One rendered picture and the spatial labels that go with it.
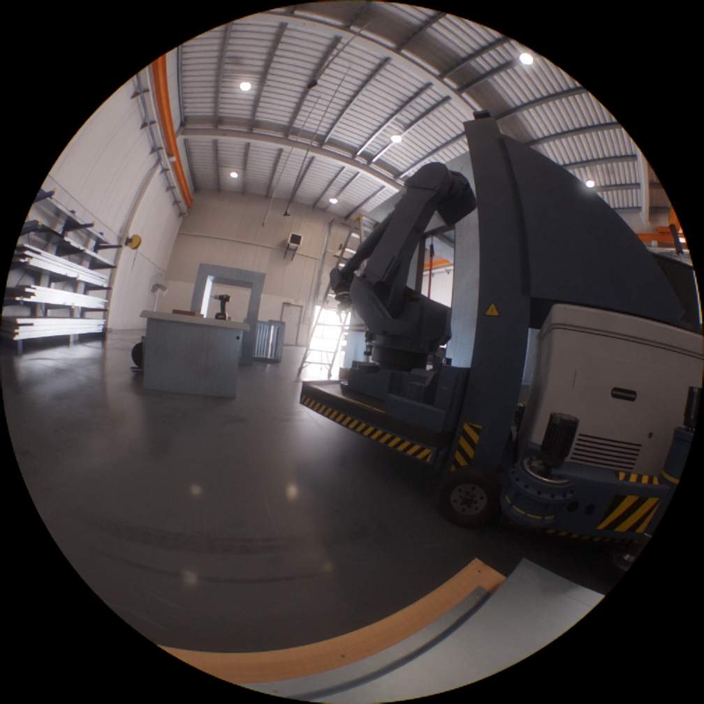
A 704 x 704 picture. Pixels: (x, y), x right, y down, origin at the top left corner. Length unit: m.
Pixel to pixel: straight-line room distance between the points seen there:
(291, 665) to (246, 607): 0.25
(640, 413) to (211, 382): 2.50
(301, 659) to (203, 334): 1.94
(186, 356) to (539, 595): 2.20
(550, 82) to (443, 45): 2.97
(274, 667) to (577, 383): 0.96
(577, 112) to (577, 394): 8.82
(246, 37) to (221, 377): 8.27
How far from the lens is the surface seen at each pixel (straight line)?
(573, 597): 0.58
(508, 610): 0.48
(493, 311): 0.90
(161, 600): 0.71
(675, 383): 1.06
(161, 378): 2.10
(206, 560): 0.74
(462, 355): 2.12
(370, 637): 0.49
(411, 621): 0.52
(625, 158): 10.56
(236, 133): 10.03
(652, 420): 1.00
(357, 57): 7.89
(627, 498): 0.81
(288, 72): 8.41
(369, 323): 1.10
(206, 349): 1.97
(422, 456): 0.87
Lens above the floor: 0.62
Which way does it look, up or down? 2 degrees down
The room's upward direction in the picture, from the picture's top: 9 degrees clockwise
